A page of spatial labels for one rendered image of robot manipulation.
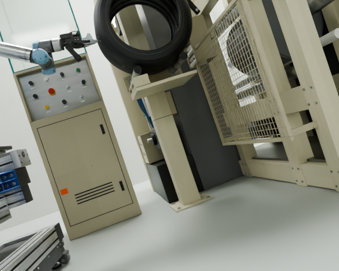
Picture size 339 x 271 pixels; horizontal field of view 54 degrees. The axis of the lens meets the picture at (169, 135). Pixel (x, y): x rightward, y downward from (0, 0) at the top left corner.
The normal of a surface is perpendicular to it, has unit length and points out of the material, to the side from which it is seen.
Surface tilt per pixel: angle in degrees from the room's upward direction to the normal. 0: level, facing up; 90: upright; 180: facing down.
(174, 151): 90
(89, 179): 90
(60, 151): 90
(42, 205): 90
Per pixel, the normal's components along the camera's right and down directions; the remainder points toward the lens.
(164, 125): 0.18, -0.05
